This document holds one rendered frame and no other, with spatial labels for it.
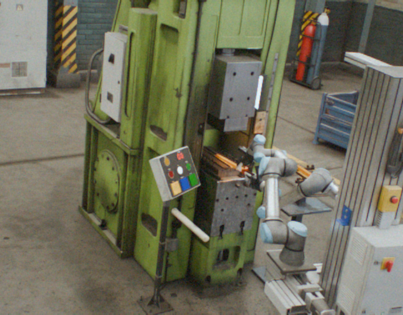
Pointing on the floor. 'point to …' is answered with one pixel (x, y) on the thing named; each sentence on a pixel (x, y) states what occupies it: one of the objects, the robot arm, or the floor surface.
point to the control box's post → (161, 248)
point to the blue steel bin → (336, 117)
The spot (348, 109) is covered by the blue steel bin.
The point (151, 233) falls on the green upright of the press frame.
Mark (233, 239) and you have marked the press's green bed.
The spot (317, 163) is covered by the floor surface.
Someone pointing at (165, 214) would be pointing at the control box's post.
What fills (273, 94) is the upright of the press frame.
